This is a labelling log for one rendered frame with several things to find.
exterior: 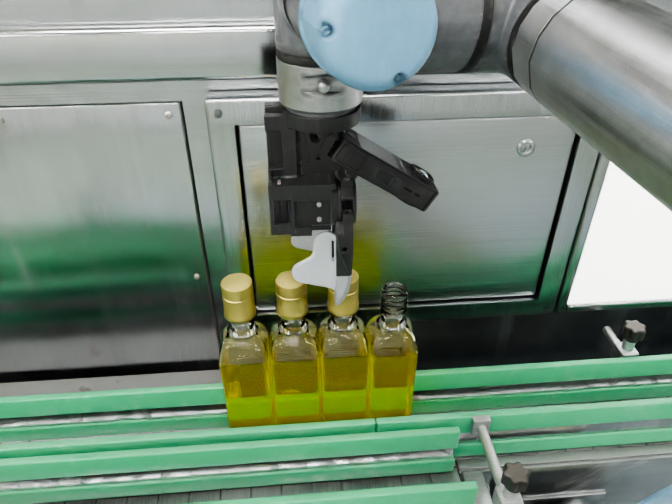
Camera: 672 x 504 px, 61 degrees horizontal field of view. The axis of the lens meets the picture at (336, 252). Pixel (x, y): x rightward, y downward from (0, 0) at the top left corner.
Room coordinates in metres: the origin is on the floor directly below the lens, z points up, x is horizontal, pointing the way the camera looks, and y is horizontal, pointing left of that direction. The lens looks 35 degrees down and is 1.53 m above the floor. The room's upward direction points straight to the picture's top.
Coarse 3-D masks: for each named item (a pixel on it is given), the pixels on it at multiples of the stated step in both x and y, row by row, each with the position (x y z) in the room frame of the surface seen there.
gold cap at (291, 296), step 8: (288, 272) 0.50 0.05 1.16; (280, 280) 0.48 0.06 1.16; (288, 280) 0.48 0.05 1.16; (280, 288) 0.47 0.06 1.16; (288, 288) 0.47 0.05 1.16; (296, 288) 0.47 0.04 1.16; (304, 288) 0.48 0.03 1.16; (280, 296) 0.47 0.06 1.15; (288, 296) 0.47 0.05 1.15; (296, 296) 0.47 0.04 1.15; (304, 296) 0.48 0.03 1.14; (280, 304) 0.47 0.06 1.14; (288, 304) 0.47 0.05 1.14; (296, 304) 0.47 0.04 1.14; (304, 304) 0.48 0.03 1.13; (280, 312) 0.47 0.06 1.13; (288, 312) 0.47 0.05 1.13; (296, 312) 0.47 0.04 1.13; (304, 312) 0.47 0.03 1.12
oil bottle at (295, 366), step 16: (272, 336) 0.48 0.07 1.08; (288, 336) 0.47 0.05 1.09; (304, 336) 0.47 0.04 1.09; (272, 352) 0.46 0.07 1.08; (288, 352) 0.46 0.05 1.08; (304, 352) 0.46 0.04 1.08; (272, 368) 0.46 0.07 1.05; (288, 368) 0.46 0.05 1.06; (304, 368) 0.46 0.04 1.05; (288, 384) 0.46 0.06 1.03; (304, 384) 0.46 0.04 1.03; (288, 400) 0.46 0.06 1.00; (304, 400) 0.46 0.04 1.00; (288, 416) 0.46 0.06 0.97; (304, 416) 0.46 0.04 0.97; (320, 416) 0.46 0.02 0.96
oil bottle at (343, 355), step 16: (320, 336) 0.49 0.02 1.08; (336, 336) 0.47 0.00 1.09; (352, 336) 0.47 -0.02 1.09; (320, 352) 0.47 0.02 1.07; (336, 352) 0.46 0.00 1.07; (352, 352) 0.46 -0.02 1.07; (368, 352) 0.47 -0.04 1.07; (320, 368) 0.47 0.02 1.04; (336, 368) 0.46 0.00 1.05; (352, 368) 0.46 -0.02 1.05; (320, 384) 0.48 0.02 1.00; (336, 384) 0.46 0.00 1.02; (352, 384) 0.46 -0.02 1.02; (320, 400) 0.49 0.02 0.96; (336, 400) 0.46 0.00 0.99; (352, 400) 0.46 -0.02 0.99; (336, 416) 0.46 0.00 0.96; (352, 416) 0.46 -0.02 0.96
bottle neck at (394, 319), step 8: (384, 288) 0.49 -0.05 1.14; (392, 288) 0.50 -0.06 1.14; (400, 288) 0.50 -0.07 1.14; (384, 296) 0.49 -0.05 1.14; (392, 296) 0.48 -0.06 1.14; (400, 296) 0.48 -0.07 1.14; (384, 304) 0.48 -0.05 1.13; (392, 304) 0.48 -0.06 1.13; (400, 304) 0.48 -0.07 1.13; (384, 312) 0.48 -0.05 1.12; (392, 312) 0.48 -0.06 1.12; (400, 312) 0.48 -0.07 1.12; (384, 320) 0.48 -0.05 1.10; (392, 320) 0.48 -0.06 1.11; (400, 320) 0.48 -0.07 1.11; (392, 328) 0.48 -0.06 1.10; (400, 328) 0.48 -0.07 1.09
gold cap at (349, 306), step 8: (352, 272) 0.50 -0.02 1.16; (352, 280) 0.48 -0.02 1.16; (328, 288) 0.49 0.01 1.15; (352, 288) 0.48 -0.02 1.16; (328, 296) 0.49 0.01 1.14; (352, 296) 0.48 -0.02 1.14; (328, 304) 0.49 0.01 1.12; (344, 304) 0.47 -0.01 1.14; (352, 304) 0.48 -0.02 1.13; (336, 312) 0.47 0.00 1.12; (344, 312) 0.47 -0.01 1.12; (352, 312) 0.48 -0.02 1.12
